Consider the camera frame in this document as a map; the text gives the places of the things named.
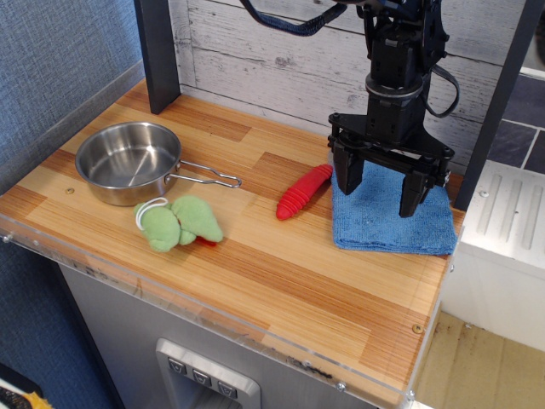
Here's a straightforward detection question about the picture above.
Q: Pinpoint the grey toy fridge cabinet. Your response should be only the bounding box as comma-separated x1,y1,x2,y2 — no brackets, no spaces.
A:
60,260,407,408

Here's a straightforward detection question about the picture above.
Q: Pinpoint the white plastic sink unit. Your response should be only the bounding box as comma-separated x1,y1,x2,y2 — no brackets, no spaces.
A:
441,161,544,350

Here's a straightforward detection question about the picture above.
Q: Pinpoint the dark grey post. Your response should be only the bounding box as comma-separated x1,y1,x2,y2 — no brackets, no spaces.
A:
454,1,544,211
134,0,181,114

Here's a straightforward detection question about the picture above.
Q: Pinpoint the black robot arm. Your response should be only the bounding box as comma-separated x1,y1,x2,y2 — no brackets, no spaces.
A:
329,1,457,217

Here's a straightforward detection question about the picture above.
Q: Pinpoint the clear acrylic table edge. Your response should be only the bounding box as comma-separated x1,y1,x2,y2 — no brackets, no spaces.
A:
1,209,449,408

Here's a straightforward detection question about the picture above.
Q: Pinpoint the red handled metal spoon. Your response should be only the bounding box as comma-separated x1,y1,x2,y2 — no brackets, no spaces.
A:
276,164,333,221

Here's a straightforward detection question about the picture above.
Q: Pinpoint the dark grey right post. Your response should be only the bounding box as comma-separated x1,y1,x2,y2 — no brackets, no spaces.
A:
454,1,544,211

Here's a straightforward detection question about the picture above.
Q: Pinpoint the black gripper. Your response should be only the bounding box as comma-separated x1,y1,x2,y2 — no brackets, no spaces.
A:
328,84,454,217

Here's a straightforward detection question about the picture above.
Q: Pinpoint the braided black cable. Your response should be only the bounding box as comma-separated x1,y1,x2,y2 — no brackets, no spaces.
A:
238,0,354,37

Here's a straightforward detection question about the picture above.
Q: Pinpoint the black yellow object corner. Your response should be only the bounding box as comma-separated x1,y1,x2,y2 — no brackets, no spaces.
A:
1,364,53,409

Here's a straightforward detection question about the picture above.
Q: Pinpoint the dark grey left post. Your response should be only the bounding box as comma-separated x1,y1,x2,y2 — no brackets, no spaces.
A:
134,0,181,114

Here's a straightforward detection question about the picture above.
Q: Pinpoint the stainless steel pot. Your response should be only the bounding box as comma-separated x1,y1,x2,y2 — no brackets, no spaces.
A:
75,122,242,206

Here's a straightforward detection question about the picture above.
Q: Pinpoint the blue folded cloth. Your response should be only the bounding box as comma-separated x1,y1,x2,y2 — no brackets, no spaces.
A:
331,162,457,256

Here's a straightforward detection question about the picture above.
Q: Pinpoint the green plush toy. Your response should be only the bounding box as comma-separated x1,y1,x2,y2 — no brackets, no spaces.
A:
133,195,223,252

